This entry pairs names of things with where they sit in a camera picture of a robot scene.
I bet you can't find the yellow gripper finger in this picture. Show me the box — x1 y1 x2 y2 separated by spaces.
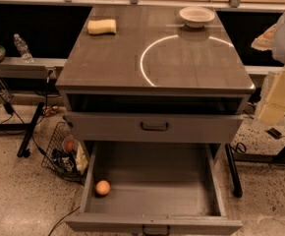
256 67 285 126
252 25 276 51

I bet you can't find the orange fruit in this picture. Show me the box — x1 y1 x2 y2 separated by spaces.
95 180 110 196

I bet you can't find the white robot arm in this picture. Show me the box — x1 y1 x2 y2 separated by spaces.
252 12 285 126

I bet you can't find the grey drawer cabinet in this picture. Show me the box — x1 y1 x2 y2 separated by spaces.
55 4 257 155

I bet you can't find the open grey lower drawer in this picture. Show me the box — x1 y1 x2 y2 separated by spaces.
66 142 242 236

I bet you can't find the black power adapter right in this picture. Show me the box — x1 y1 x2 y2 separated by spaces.
267 128 282 140

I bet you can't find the white bowl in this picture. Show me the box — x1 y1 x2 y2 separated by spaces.
179 7 215 29

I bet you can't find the black table leg right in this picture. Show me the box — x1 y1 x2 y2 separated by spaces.
225 144 243 198

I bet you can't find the black table leg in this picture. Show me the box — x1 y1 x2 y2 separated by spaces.
17 102 44 157
225 144 243 198

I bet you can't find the yellow sponge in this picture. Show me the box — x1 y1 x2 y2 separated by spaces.
87 20 116 35

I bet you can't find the orange ball in basket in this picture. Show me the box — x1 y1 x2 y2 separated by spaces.
65 141 74 151

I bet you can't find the grey side shelf left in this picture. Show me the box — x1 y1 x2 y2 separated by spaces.
0 57 66 79

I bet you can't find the clear plastic water bottle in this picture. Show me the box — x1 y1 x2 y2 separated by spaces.
14 33 33 63

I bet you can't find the black table leg left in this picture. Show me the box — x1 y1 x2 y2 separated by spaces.
17 102 44 157

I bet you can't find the closed grey drawer with handle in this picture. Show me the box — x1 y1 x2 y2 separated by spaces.
65 112 243 144

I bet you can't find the black wire basket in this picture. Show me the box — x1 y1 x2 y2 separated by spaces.
41 122 85 184

